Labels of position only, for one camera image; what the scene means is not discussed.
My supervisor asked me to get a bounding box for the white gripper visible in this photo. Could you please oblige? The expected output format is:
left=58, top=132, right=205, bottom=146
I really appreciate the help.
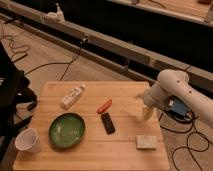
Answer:
left=134, top=88, right=159, bottom=121

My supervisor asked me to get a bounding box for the black rectangular block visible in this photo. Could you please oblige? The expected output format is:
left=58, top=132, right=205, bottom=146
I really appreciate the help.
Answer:
left=101, top=113, right=115, bottom=134

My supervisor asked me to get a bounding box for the red orange pepper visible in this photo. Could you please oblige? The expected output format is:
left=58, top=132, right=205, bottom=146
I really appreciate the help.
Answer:
left=97, top=99, right=112, bottom=114

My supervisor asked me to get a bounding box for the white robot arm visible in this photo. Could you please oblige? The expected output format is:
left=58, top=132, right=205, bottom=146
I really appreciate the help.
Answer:
left=136, top=69, right=213, bottom=129

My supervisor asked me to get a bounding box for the white sponge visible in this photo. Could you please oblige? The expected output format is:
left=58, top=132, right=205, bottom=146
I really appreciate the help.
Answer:
left=136, top=135, right=157, bottom=150

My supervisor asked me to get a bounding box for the blue control box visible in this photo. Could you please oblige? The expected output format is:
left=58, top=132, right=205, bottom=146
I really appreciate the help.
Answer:
left=169, top=98, right=188, bottom=119

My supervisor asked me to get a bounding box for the white plastic bottle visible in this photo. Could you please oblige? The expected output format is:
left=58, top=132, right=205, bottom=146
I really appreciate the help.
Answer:
left=60, top=84, right=86, bottom=109

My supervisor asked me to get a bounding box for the green bowl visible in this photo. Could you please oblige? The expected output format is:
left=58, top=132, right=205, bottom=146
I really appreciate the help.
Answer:
left=48, top=113, right=86, bottom=149

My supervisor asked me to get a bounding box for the white paper cup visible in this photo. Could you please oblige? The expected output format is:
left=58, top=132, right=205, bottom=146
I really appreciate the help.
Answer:
left=15, top=128, right=41, bottom=154

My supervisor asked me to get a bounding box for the black chair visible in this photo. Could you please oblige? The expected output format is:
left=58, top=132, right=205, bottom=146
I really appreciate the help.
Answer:
left=0, top=42, right=37, bottom=163

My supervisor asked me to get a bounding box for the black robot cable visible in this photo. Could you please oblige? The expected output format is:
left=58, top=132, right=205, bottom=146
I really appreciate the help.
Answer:
left=158, top=109, right=213, bottom=171

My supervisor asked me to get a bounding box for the black floor cable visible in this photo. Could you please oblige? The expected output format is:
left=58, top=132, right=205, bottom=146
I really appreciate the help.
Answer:
left=24, top=36, right=90, bottom=82

